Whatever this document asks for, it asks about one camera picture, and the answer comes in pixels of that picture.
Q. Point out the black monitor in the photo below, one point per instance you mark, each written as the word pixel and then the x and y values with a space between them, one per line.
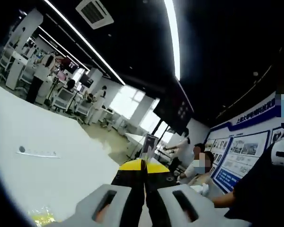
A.
pixel 86 81

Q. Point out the ceiling air vent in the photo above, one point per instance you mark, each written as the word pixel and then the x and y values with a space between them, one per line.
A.
pixel 94 13

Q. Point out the white office chair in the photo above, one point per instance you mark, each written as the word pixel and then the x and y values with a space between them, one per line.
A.
pixel 62 99

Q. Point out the ceiling strip light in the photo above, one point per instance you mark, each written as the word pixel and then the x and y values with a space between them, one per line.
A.
pixel 85 41
pixel 174 35

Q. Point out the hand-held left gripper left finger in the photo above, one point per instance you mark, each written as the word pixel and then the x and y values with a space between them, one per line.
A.
pixel 90 208

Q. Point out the small standing display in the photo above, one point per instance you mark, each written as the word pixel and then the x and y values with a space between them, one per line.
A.
pixel 149 144

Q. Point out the red display screen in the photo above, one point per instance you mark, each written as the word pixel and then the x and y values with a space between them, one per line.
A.
pixel 69 64

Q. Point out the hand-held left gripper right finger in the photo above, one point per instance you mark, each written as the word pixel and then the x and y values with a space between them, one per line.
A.
pixel 203 210

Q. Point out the table socket strip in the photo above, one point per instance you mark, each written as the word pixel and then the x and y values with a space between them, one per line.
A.
pixel 38 153

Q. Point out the clear plastic bag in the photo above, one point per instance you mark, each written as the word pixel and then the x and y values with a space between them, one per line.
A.
pixel 46 211

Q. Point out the square yellow silicone block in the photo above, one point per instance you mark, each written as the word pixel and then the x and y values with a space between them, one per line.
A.
pixel 41 217

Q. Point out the person's dark shirt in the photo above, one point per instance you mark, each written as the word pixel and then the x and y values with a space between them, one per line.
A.
pixel 262 189

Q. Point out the white chest device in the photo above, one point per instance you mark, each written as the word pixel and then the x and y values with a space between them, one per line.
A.
pixel 281 144

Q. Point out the wall poster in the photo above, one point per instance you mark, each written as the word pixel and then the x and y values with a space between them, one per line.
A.
pixel 246 151

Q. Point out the black wall screen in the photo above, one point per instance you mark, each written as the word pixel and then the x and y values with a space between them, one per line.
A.
pixel 175 111

